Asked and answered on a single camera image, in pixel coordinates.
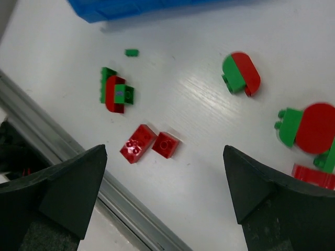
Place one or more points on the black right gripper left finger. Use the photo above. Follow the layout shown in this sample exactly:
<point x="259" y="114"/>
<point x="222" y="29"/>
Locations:
<point x="51" y="209"/>

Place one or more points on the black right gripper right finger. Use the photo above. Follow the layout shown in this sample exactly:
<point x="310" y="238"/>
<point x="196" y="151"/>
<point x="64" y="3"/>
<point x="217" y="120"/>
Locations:
<point x="275" y="210"/>

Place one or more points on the red round lego piece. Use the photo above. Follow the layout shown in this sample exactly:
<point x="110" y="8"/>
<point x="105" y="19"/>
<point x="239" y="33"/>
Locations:
<point x="312" y="176"/>

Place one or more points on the large red green lego assembly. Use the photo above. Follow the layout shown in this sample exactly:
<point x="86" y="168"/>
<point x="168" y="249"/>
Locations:
<point x="311" y="130"/>

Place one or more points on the red two by four lego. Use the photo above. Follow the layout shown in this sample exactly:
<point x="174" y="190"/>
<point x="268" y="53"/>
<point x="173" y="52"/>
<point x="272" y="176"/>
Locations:
<point x="138" y="143"/>

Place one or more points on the red rounded lego brick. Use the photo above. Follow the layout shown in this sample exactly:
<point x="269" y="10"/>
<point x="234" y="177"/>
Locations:
<point x="110" y="94"/>

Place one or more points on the red square lego brick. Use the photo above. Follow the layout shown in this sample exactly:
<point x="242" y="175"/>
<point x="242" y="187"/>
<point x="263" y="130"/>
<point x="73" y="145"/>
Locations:
<point x="165" y="144"/>

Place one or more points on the green numbered lego brick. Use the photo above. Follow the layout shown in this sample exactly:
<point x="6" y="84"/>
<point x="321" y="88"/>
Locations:
<point x="124" y="94"/>

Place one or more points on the red green rounded lego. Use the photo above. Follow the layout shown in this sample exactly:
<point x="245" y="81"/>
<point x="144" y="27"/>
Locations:
<point x="240" y="74"/>

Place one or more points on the long green lego plate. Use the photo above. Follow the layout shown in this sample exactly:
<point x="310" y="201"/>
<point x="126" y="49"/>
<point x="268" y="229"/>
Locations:
<point x="105" y="73"/>

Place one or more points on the small flat green lego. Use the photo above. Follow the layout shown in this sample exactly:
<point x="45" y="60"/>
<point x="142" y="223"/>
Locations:
<point x="132" y="52"/>

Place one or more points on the blue plastic divided bin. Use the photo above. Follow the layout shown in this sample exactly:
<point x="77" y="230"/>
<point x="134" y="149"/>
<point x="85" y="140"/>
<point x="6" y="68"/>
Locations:
<point x="97" y="11"/>

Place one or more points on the aluminium frame rail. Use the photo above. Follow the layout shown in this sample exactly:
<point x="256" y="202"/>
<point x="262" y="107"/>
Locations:
<point x="30" y="140"/>

